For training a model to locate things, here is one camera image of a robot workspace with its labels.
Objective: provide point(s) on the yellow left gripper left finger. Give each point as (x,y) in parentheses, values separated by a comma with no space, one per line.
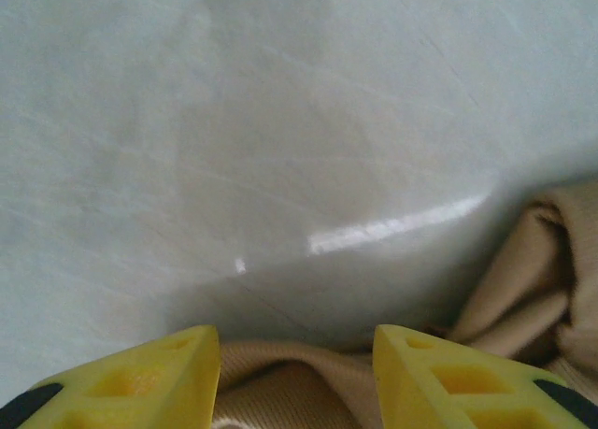
(187,391)

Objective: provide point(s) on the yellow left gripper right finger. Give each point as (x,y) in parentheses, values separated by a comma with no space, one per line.
(411,391)

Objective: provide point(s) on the brown tank top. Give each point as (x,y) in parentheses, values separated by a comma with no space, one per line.
(289,387)

